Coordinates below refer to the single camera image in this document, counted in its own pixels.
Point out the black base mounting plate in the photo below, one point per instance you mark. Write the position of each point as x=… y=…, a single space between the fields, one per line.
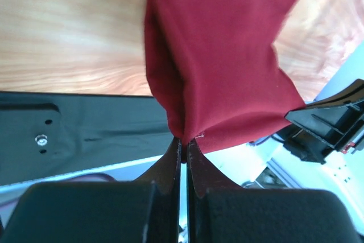
x=49 y=134

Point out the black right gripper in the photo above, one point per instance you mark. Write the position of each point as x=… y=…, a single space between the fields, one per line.
x=332 y=125

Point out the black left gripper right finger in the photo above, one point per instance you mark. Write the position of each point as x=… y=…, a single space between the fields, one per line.
x=206 y=187

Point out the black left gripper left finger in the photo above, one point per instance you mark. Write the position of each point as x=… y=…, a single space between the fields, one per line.
x=164 y=176

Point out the aluminium frame rail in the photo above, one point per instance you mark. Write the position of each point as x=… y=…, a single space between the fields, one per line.
x=279 y=167

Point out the dark red t-shirt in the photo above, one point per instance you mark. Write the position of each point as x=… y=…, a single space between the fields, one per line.
x=212 y=66

